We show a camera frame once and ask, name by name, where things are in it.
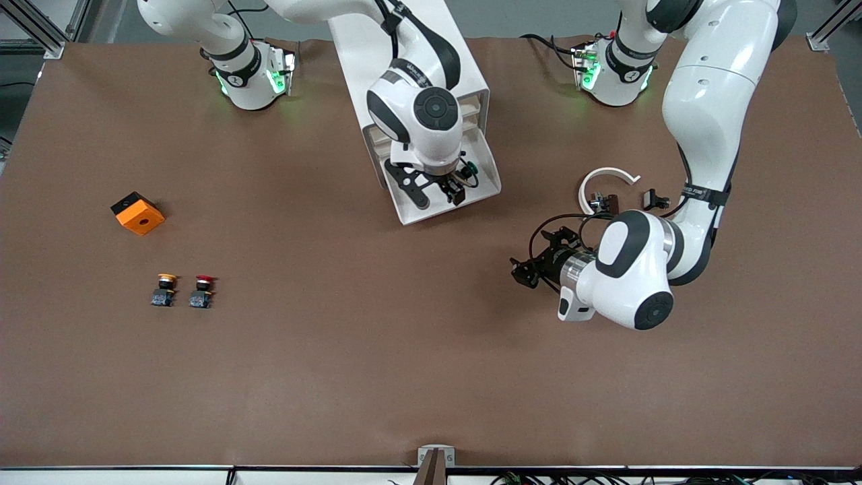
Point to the brown mount post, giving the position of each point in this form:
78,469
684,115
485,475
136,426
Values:
431,471

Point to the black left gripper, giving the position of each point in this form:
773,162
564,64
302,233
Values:
553,259

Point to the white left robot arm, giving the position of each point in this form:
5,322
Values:
707,101

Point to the white curved bracket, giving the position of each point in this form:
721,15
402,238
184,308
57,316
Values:
608,170

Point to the orange and black box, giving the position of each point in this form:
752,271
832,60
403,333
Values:
141,219

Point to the grey metal mounting bracket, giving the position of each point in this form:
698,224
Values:
421,451

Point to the yellow push button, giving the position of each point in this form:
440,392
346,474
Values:
163,295

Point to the red push button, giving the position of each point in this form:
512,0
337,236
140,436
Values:
201,298

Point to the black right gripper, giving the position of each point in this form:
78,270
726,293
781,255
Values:
450,186

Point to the black square push button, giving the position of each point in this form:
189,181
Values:
650,199

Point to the white drawer cabinet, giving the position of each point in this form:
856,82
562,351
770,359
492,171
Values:
350,67

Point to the aluminium frame profile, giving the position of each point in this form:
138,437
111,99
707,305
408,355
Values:
818,42
50,46

